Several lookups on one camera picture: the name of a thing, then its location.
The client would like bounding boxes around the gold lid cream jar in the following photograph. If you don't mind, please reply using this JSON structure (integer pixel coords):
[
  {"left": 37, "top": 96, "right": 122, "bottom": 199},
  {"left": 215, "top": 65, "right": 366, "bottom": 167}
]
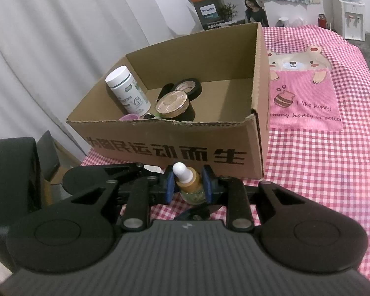
[{"left": 156, "top": 91, "right": 196, "bottom": 122}]

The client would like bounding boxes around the white pill bottle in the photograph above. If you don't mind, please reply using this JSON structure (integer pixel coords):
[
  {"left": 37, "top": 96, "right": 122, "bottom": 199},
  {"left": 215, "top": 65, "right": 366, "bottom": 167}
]
[{"left": 105, "top": 66, "right": 151, "bottom": 117}]

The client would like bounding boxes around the pink checkered tablecloth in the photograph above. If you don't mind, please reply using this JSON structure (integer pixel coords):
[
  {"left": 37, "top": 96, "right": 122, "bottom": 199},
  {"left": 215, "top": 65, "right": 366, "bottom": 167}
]
[{"left": 67, "top": 24, "right": 370, "bottom": 279}]

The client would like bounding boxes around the pink lid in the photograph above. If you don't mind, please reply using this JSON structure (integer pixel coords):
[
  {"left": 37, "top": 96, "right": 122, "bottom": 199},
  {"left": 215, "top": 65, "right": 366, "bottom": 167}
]
[{"left": 119, "top": 114, "right": 140, "bottom": 122}]

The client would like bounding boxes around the white curtain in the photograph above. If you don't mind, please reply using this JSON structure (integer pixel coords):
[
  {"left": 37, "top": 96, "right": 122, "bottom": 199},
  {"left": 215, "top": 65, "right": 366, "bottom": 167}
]
[{"left": 0, "top": 0, "right": 204, "bottom": 161}]

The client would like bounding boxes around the water dispenser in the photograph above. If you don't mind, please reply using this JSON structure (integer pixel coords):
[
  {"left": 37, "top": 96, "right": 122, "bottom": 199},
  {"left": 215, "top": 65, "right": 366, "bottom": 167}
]
[{"left": 332, "top": 0, "right": 366, "bottom": 41}]

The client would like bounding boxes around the white plastic bag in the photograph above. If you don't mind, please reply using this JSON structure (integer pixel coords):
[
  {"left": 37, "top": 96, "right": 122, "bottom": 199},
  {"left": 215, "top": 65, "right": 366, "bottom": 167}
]
[{"left": 276, "top": 17, "right": 307, "bottom": 27}]

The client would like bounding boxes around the green tube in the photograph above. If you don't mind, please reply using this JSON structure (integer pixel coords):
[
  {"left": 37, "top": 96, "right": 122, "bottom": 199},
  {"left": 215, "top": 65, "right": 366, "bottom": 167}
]
[{"left": 143, "top": 113, "right": 162, "bottom": 120}]

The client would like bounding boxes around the green dropper bottle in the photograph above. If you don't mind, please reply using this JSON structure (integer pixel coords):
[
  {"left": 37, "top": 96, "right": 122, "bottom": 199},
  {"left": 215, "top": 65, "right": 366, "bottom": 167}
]
[{"left": 172, "top": 162, "right": 206, "bottom": 205}]

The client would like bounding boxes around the black tape roll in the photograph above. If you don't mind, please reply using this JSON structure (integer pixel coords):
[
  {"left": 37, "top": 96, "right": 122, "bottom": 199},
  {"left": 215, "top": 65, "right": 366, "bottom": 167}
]
[{"left": 173, "top": 78, "right": 203, "bottom": 101}]

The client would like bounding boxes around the red thermos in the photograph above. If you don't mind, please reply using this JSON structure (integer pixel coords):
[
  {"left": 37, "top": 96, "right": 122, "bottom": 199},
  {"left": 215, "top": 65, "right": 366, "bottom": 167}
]
[{"left": 317, "top": 13, "right": 327, "bottom": 29}]

